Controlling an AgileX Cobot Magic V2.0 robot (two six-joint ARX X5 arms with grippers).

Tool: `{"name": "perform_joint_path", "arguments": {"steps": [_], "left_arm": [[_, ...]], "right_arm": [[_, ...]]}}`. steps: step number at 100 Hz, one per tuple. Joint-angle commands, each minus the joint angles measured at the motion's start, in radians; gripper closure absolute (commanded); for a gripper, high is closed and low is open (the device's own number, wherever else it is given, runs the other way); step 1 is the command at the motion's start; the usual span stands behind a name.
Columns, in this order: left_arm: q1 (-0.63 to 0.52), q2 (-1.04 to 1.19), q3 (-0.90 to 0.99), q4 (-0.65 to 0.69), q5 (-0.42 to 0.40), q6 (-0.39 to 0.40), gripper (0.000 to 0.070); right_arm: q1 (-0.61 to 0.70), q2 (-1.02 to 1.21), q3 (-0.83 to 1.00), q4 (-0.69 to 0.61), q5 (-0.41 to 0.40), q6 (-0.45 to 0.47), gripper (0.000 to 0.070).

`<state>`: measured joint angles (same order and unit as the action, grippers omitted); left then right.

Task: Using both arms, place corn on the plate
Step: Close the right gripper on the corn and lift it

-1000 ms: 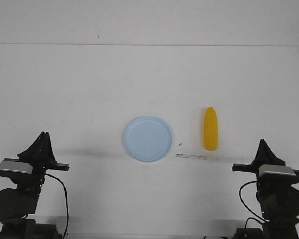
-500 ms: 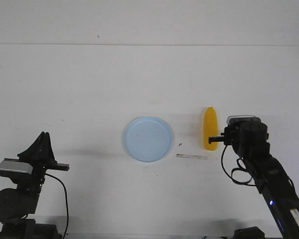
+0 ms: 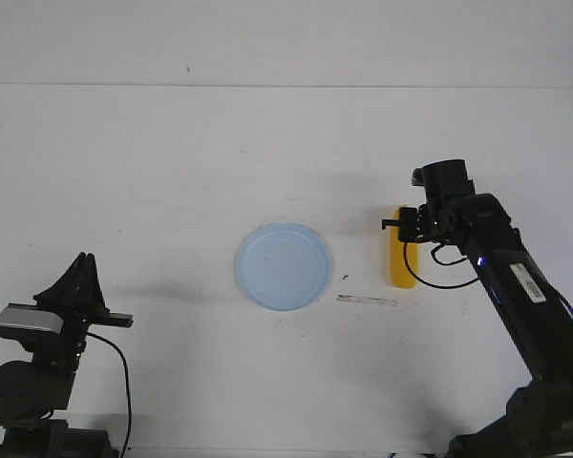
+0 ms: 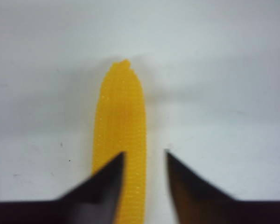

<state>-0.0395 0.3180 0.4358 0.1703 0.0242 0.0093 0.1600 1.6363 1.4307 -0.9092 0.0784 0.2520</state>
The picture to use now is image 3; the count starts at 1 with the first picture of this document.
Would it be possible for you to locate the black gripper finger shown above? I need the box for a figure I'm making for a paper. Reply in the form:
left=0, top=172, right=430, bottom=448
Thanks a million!
left=87, top=254, right=110, bottom=315
left=32, top=252, right=87, bottom=313
left=381, top=219, right=401, bottom=230
left=398, top=206, right=416, bottom=242

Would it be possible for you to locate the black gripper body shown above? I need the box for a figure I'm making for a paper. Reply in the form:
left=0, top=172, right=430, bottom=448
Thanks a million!
left=414, top=203, right=458, bottom=243
left=60, top=310, right=134, bottom=367

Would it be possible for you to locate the yellow corn cob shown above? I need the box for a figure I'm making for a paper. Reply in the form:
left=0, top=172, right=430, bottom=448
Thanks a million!
left=388, top=226, right=418, bottom=289

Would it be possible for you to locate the light blue round plate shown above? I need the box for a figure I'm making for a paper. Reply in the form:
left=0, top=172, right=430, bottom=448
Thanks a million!
left=235, top=222, right=331, bottom=312

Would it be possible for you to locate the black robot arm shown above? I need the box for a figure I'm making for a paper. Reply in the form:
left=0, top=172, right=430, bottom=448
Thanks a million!
left=0, top=253, right=133, bottom=457
left=382, top=159, right=573, bottom=457

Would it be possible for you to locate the clear tape strip horizontal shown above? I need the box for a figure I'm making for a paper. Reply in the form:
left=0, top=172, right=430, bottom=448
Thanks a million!
left=336, top=295, right=398, bottom=306

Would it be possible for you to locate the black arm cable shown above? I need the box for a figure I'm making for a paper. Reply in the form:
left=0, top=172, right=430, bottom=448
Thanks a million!
left=85, top=332, right=134, bottom=454
left=402, top=240, right=483, bottom=291

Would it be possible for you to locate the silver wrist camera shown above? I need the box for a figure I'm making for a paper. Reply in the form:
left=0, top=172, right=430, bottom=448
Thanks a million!
left=0, top=304, right=63, bottom=334

